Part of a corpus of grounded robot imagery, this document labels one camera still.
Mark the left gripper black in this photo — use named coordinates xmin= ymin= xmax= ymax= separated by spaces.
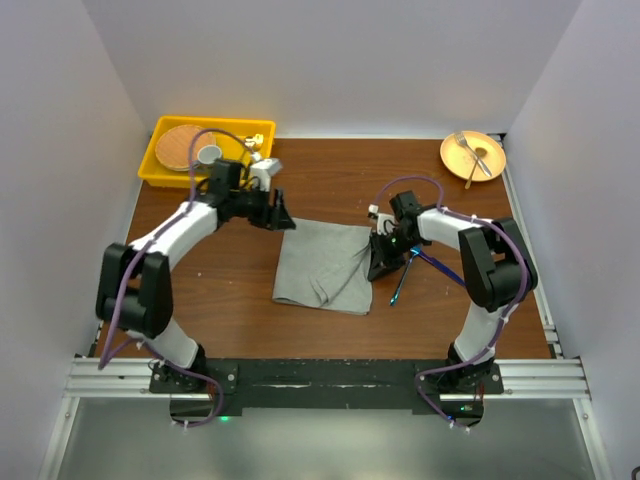
xmin=231 ymin=182 xmax=296 ymax=232

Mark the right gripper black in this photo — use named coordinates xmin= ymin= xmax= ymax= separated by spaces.
xmin=367 ymin=229 xmax=420 ymax=282

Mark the grey cloth napkin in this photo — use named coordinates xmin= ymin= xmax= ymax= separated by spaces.
xmin=272 ymin=218 xmax=373 ymax=315

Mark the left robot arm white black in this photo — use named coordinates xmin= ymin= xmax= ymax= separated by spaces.
xmin=95 ymin=158 xmax=295 ymax=392

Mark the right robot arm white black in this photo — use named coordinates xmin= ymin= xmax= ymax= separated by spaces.
xmin=367 ymin=191 xmax=538 ymax=393

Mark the blue metallic fork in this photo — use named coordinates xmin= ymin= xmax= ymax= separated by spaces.
xmin=389 ymin=250 xmax=419 ymax=307

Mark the blue metallic knife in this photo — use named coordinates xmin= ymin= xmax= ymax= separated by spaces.
xmin=413 ymin=249 xmax=465 ymax=287

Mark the grey ceramic mug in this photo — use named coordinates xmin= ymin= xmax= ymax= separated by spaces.
xmin=197 ymin=144 xmax=223 ymax=167

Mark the round wooden plate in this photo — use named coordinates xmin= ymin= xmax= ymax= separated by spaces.
xmin=155 ymin=124 xmax=202 ymax=172

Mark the yellow plastic bin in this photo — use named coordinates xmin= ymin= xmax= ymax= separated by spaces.
xmin=138 ymin=115 xmax=276 ymax=188

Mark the tan round plate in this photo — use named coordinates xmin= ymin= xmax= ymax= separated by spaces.
xmin=440 ymin=130 xmax=507 ymax=183

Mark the silver fork on plate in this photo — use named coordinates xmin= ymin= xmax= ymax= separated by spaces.
xmin=454 ymin=131 xmax=492 ymax=177

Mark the silver knife on plate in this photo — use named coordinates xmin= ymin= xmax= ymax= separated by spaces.
xmin=464 ymin=147 xmax=487 ymax=190

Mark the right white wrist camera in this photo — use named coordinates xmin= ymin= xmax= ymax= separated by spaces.
xmin=368 ymin=204 xmax=397 ymax=235

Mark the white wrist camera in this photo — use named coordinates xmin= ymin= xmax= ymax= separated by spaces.
xmin=248 ymin=158 xmax=282 ymax=192
xmin=368 ymin=204 xmax=397 ymax=235

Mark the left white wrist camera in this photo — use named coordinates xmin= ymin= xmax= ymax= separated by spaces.
xmin=248 ymin=158 xmax=282 ymax=192

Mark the gold spoon black handle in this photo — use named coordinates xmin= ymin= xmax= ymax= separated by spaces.
xmin=240 ymin=136 xmax=256 ymax=165

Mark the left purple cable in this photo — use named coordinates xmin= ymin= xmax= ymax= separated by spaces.
xmin=97 ymin=128 xmax=261 ymax=428

